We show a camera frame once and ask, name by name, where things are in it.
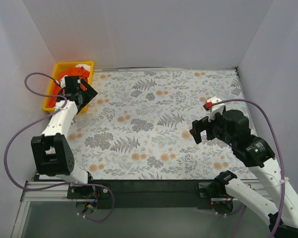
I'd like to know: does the orange t shirt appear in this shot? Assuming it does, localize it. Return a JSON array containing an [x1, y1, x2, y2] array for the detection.
[[43, 66, 90, 113]]

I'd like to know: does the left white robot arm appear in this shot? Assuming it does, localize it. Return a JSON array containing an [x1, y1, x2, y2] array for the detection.
[[31, 76, 97, 198]]

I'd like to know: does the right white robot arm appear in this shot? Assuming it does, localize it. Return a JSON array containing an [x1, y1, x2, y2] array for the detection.
[[190, 110, 298, 238]]

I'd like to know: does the white t shirt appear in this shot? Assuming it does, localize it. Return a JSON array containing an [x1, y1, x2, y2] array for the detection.
[[75, 63, 90, 70]]

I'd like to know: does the yellow plastic bin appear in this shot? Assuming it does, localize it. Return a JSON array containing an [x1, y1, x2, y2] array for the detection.
[[41, 61, 94, 115]]

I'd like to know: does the floral table mat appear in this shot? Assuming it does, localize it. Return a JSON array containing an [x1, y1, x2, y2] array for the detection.
[[67, 70, 253, 179]]

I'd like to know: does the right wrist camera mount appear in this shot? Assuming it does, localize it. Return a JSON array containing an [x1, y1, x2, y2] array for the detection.
[[203, 97, 225, 122]]

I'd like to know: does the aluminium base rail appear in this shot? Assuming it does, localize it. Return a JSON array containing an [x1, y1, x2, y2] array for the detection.
[[20, 181, 69, 202]]

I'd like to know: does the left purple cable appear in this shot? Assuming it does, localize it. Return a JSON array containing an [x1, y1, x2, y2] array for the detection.
[[3, 72, 115, 222]]

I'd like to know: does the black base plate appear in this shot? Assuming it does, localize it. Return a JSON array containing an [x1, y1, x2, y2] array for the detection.
[[67, 178, 235, 210]]

